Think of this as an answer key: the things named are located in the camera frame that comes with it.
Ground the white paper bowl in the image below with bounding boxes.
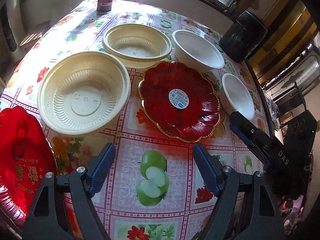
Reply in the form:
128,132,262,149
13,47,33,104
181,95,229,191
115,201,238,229
219,73,254,121
172,30,225,73

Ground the red gold-rimmed flower plate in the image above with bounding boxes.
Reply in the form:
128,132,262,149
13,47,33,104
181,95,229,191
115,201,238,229
138,61,220,142

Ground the cream plastic bowl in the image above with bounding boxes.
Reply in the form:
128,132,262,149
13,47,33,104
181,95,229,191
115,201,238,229
102,23,172,69
37,51,131,137

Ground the dark wooden chair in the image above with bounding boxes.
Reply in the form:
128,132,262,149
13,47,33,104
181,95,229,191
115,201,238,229
276,82,319,135

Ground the clear plastic bag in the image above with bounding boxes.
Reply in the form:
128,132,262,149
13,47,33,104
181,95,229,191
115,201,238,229
265,94,280,131

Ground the black electric kettle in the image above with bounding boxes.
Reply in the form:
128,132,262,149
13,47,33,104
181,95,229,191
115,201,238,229
219,10,268,63

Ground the small wooden stool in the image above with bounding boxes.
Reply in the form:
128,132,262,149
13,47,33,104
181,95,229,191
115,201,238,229
20,21,50,48

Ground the white tower air conditioner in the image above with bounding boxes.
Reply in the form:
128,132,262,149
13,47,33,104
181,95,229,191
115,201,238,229
1,0,26,62

